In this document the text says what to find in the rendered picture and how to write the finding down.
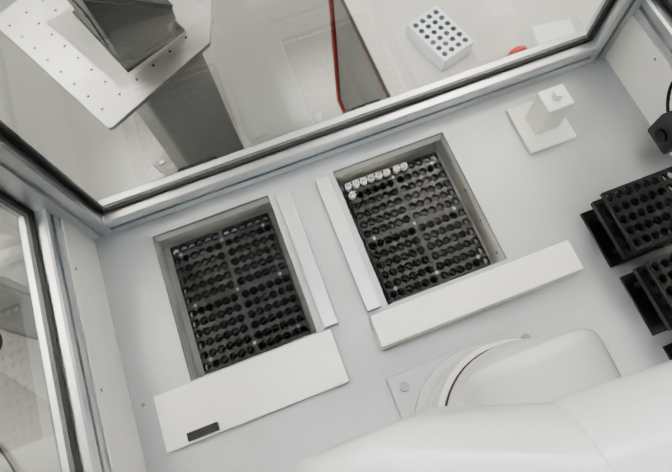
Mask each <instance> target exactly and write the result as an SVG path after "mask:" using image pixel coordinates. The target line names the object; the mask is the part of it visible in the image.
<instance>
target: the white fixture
mask: <svg viewBox="0 0 672 472"><path fill-rule="evenodd" d="M573 104H574V101H573V100H572V98H571V97H570V95H569V93H568V92H567V90H566V89H565V87H564V85H563V84H560V85H557V86H554V87H552V88H549V89H546V90H543V91H541V92H538V93H537V95H536V97H535V99H534V100H532V101H530V102H527V103H524V104H521V105H519V106H516V107H513V108H510V109H508V110H506V113H507V115H508V117H509V119H510V120H511V122H512V124H513V126H514V127H515V129H516V131H517V133H518V135H519V136H520V138H521V140H522V142H523V143H524V145H525V147H526V149H527V150H528V152H529V154H530V155H531V154H534V153H537V152H539V151H542V150H545V149H548V148H550V147H553V146H556V145H558V144H561V143H564V142H566V141H569V140H572V139H575V138H576V137H577V135H576V134H575V132H574V131H573V129H572V127H571V126H570V124H569V122H568V121H567V119H566V117H565V116H566V115H567V113H568V112H569V110H570V109H571V107H572V106H573Z"/></svg>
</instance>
